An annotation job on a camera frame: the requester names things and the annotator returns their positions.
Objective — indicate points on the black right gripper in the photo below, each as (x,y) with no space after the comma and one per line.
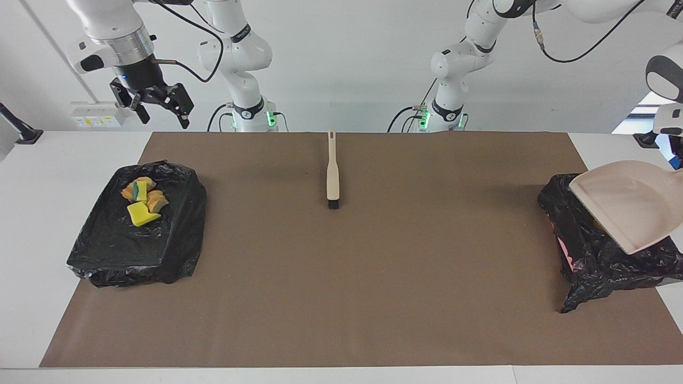
(140,77)

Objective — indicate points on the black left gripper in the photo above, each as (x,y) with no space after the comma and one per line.
(676,152)

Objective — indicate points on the beige plastic dustpan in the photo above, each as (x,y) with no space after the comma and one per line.
(629,205)

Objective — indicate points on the small yellow green sponge piece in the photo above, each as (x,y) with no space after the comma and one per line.
(140,191)

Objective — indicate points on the orange striped toy croissant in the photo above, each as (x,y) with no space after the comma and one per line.
(127,192)

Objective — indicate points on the pale toy croissant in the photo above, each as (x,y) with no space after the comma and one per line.
(157,202)

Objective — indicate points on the notched yellow sponge piece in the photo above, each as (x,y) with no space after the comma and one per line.
(141,214)

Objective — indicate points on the beige hand brush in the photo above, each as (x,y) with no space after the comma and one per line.
(332,170)

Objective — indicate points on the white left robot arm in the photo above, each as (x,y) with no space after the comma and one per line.
(469,53)

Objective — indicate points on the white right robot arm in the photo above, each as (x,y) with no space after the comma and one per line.
(106,26)

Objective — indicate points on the black bag lined pink bin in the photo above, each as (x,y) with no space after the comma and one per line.
(587,256)

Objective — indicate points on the black clamp stand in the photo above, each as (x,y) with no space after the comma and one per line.
(26,136)
(645,140)

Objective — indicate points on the bright window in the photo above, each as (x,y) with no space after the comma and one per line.
(640,114)

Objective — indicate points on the brown table mat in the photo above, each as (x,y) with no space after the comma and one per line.
(341,330)

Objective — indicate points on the white wall socket strip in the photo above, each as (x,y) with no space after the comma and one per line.
(96,114)

